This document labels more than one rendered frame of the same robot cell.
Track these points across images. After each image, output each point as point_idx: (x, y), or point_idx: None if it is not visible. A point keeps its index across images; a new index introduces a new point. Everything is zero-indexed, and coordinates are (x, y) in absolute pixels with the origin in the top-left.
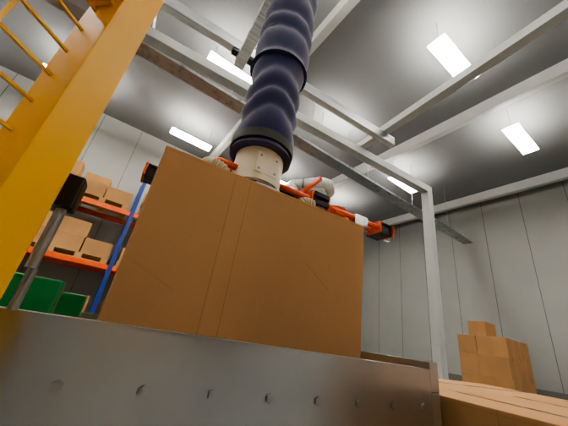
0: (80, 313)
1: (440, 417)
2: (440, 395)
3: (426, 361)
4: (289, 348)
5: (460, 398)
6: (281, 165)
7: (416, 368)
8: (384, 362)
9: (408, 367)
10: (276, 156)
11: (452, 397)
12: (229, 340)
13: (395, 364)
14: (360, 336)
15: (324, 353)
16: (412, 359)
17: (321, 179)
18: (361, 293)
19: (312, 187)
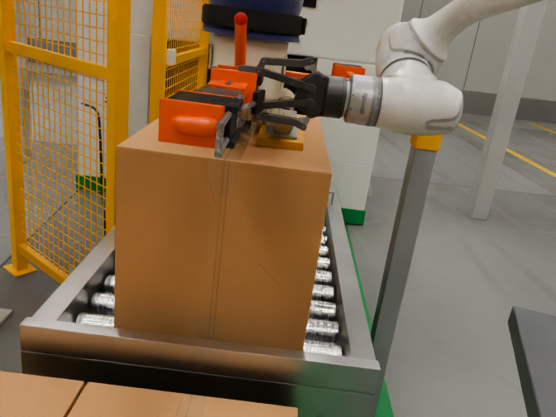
0: (330, 228)
1: (21, 367)
2: (23, 374)
3: (30, 317)
4: (102, 250)
5: (0, 381)
6: (218, 46)
7: (37, 311)
8: (67, 299)
9: (43, 304)
10: (213, 40)
11: (8, 372)
12: (112, 232)
13: (51, 295)
14: (114, 297)
15: (90, 262)
16: (47, 319)
17: (234, 21)
18: (115, 247)
19: (236, 50)
